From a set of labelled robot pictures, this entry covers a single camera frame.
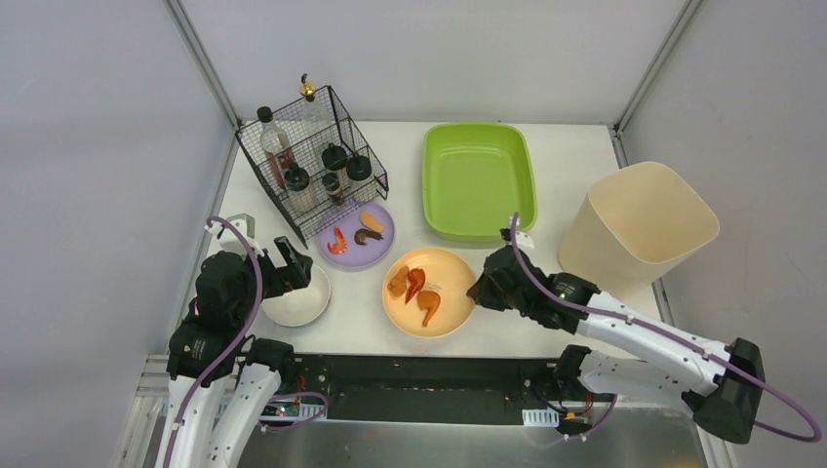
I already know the purple plate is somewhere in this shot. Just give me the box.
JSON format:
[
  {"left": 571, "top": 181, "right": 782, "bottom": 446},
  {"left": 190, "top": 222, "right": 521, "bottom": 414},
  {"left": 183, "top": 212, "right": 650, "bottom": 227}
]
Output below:
[{"left": 316, "top": 202, "right": 396, "bottom": 270}]

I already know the orange plate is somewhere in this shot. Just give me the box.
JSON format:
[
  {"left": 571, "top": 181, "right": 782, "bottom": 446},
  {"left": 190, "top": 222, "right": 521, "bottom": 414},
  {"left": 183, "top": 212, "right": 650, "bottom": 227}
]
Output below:
[{"left": 381, "top": 248, "right": 476, "bottom": 338}]

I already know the black-lid spice jar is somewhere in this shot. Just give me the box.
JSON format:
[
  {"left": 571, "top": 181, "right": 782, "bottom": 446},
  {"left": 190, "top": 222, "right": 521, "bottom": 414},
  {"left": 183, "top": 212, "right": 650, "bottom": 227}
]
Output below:
[{"left": 284, "top": 162, "right": 318, "bottom": 214}]

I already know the black pepper grinder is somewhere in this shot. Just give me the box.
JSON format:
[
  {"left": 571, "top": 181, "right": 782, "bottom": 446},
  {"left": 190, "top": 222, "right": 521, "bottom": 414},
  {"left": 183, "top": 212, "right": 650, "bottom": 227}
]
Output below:
[{"left": 322, "top": 172, "right": 344, "bottom": 206}]

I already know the black-lid glass jar front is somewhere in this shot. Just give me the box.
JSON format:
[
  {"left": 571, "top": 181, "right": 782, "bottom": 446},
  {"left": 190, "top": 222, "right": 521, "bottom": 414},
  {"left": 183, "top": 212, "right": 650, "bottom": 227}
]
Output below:
[{"left": 321, "top": 142, "right": 350, "bottom": 190}]

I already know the black-lid glass jar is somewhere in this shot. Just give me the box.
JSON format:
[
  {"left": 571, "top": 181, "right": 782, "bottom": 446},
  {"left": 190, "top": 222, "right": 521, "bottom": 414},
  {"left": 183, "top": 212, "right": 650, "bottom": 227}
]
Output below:
[
  {"left": 321, "top": 142, "right": 350, "bottom": 190},
  {"left": 345, "top": 153, "right": 374, "bottom": 203}
]

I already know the dark sauce bottle red label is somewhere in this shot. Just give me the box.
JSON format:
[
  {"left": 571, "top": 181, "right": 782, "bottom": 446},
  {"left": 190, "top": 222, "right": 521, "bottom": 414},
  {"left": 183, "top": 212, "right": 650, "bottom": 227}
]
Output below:
[{"left": 256, "top": 106, "right": 296, "bottom": 189}]

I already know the gold-top glass oil bottle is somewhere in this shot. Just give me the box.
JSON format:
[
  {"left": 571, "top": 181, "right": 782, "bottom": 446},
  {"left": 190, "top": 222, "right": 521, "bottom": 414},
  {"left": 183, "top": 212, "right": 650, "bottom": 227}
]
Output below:
[{"left": 299, "top": 73, "right": 338, "bottom": 164}]

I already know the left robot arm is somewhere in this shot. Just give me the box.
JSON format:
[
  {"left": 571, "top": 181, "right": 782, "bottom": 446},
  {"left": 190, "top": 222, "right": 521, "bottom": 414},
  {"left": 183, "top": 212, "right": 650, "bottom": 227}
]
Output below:
[{"left": 155, "top": 237, "right": 314, "bottom": 467}]

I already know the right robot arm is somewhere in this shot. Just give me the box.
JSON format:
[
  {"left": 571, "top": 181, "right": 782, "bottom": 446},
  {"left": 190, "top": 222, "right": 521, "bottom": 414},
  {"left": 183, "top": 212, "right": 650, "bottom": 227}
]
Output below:
[{"left": 467, "top": 245, "right": 765, "bottom": 445}]

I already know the white floral bowl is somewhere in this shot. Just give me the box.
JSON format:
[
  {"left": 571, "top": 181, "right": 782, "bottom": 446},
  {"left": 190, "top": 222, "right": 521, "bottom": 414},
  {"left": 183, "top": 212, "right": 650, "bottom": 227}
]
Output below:
[{"left": 261, "top": 265, "right": 332, "bottom": 328}]

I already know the toy shrimp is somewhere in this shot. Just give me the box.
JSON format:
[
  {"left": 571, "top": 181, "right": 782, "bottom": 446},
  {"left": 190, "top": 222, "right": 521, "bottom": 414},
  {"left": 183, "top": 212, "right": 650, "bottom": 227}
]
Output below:
[{"left": 327, "top": 227, "right": 348, "bottom": 255}]

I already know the orange toy drumstick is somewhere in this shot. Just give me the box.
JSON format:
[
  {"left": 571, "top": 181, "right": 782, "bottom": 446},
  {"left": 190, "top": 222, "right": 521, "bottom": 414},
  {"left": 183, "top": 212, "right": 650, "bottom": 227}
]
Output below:
[{"left": 416, "top": 290, "right": 442, "bottom": 328}]

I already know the orange toy bread piece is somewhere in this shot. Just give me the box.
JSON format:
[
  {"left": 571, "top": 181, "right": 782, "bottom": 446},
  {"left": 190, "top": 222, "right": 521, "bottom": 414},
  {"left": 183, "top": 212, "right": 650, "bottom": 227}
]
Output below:
[{"left": 359, "top": 211, "right": 384, "bottom": 233}]

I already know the red toy chicken wing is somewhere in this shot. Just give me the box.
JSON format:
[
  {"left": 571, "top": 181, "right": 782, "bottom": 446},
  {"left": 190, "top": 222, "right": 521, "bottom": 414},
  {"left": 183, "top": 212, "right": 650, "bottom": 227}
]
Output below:
[{"left": 405, "top": 268, "right": 426, "bottom": 303}]

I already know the fried toy nugget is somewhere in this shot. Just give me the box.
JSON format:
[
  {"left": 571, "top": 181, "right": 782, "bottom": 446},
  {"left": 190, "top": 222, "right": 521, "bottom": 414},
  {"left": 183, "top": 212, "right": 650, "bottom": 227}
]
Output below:
[{"left": 386, "top": 265, "right": 410, "bottom": 298}]

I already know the green plastic tub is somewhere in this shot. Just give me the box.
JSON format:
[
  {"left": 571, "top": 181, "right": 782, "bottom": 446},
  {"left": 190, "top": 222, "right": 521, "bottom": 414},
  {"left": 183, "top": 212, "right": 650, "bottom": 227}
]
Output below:
[{"left": 421, "top": 123, "right": 538, "bottom": 243}]

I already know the beige waste bin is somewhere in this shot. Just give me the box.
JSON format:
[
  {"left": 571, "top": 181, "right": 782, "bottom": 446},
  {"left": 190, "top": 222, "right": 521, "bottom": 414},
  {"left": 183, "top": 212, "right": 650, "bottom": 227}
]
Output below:
[{"left": 558, "top": 162, "right": 720, "bottom": 298}]

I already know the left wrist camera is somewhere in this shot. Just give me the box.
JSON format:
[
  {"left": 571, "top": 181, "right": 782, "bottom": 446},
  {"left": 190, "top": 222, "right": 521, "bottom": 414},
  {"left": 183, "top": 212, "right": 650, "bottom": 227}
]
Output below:
[{"left": 204, "top": 214, "right": 261, "bottom": 258}]

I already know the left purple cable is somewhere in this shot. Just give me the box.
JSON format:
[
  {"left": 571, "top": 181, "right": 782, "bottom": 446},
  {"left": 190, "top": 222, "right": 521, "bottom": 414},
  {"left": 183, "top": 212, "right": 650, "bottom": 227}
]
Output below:
[{"left": 161, "top": 216, "right": 330, "bottom": 468}]

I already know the purple cable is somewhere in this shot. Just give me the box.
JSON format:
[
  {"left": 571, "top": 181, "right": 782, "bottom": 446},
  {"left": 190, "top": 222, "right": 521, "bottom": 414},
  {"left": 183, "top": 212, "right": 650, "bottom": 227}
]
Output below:
[
  {"left": 161, "top": 216, "right": 330, "bottom": 468},
  {"left": 508, "top": 213, "right": 823, "bottom": 449}
]

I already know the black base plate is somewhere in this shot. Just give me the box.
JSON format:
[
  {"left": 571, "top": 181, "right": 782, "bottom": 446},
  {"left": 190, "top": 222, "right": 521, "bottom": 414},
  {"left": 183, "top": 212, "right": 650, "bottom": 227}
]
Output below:
[{"left": 263, "top": 354, "right": 593, "bottom": 425}]

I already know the black wire rack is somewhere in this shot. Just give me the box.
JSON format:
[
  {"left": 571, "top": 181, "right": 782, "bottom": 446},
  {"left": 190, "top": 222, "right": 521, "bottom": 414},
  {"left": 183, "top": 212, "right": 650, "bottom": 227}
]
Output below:
[{"left": 235, "top": 85, "right": 389, "bottom": 246}]

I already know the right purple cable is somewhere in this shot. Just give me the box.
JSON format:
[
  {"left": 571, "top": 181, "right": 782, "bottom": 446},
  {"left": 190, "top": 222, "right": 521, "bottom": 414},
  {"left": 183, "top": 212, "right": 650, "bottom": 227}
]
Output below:
[{"left": 508, "top": 213, "right": 823, "bottom": 449}]

